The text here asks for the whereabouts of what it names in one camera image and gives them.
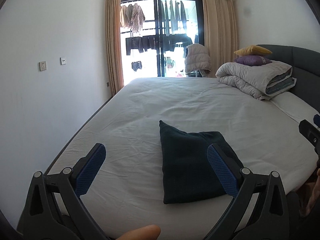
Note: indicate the folded grey duvet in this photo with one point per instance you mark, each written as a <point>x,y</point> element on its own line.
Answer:
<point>261,82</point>

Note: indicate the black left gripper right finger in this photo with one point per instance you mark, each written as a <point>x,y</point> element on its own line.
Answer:
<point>258,209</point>

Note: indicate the beige curtain right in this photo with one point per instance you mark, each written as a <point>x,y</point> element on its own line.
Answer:
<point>220,32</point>

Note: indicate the person left hand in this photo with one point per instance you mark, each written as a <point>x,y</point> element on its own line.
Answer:
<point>150,232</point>

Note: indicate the mustard yellow cushion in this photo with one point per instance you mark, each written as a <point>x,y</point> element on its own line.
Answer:
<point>253,50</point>

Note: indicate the white bed sheet mattress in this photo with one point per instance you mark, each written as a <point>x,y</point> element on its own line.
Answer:
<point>127,192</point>

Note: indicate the purple cushion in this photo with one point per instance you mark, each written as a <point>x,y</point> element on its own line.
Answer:
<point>252,60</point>

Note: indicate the beige puffer vest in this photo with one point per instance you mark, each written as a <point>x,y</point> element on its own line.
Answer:
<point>197,58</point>

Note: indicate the white pillow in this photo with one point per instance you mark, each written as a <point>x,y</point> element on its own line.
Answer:
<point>294,107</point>

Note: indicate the person right hand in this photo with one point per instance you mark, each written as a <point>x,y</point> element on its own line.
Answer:
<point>313,189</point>

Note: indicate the dark grey upholstered headboard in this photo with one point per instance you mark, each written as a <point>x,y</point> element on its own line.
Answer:
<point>306,70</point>

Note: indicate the black framed balcony door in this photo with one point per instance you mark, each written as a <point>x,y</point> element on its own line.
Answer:
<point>155,34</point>

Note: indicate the white wall socket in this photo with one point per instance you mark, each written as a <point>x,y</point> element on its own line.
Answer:
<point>43,66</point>

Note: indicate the dark green knit sweater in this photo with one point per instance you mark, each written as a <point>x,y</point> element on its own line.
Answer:
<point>187,175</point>

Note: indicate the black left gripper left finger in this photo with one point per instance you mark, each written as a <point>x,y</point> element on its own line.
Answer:
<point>54,210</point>

